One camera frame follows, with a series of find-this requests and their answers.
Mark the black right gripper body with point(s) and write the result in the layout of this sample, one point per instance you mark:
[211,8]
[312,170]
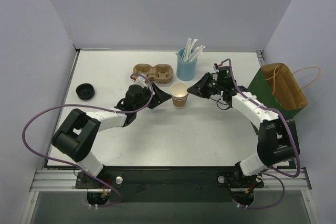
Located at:
[206,87]

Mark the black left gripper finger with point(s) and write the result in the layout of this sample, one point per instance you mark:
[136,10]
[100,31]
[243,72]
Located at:
[159,96]
[154,104]

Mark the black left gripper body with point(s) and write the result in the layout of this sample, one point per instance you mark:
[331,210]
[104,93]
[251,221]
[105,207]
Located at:
[153,95]

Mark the brown paper cup stack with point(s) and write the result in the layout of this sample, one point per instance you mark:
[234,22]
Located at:
[179,94]

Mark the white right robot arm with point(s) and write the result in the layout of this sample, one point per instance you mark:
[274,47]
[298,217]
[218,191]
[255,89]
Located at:
[277,136]

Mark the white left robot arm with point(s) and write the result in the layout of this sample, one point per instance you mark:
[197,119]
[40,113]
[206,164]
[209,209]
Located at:
[77,133]

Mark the brown cardboard cup carrier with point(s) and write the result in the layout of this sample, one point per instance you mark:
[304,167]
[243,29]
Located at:
[161,73]

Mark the blue straw holder cup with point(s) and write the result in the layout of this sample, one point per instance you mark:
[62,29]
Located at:
[185,71]

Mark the white wrapped straw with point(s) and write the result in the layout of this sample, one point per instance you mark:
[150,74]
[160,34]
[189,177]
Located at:
[196,53]
[185,54]
[190,50]

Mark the green paper bag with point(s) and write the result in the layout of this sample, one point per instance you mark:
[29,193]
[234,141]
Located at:
[275,86]

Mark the black lid stack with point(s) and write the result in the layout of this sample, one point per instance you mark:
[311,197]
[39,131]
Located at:
[85,91]

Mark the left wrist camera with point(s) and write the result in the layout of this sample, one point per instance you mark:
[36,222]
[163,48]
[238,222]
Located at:
[140,80]

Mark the aluminium table rail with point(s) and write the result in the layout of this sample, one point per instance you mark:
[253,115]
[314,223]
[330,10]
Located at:
[63,101]

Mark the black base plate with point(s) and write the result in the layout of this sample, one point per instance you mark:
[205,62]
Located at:
[169,185]

